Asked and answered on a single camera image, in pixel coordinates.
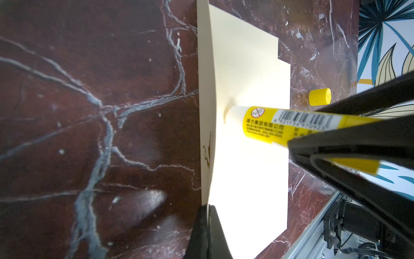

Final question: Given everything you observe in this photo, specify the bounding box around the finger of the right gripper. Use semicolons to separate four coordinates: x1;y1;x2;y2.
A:
288;118;414;240
318;71;414;115

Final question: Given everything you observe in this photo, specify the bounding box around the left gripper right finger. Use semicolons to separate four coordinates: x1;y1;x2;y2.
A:
208;205;232;259

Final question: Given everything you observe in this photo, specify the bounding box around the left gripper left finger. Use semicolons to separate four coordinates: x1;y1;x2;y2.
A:
184;205;209;259

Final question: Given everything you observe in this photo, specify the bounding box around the manila envelope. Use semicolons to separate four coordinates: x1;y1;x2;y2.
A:
278;39;292;64
197;1;291;259

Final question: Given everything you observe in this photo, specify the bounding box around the yellow glue stick cap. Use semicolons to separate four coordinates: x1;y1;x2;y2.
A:
308;88;332;106

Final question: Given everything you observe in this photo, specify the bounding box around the yellow glue stick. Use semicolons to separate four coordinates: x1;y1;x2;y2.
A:
224;105;381;175

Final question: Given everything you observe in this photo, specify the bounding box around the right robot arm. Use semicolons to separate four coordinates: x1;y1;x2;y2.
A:
280;72;414;259

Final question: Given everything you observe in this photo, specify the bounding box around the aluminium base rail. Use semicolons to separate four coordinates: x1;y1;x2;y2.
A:
282;192;340;259

